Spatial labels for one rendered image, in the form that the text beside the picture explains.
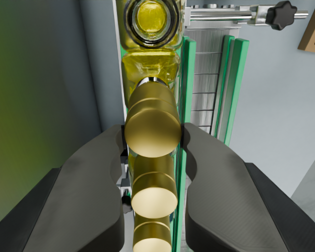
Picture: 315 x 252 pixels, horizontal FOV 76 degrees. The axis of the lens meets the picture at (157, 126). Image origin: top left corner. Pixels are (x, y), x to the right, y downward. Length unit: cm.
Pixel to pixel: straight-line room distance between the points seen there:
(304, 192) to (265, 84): 181
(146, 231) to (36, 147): 14
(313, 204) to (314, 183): 29
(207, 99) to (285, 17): 20
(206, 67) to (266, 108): 29
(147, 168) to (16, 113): 13
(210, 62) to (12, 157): 33
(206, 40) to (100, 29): 25
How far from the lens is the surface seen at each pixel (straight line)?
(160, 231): 19
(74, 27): 47
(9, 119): 21
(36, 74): 25
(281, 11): 29
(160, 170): 15
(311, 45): 61
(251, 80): 59
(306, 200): 245
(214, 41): 40
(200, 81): 41
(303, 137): 77
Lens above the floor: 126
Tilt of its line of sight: 60 degrees down
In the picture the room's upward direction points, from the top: 176 degrees clockwise
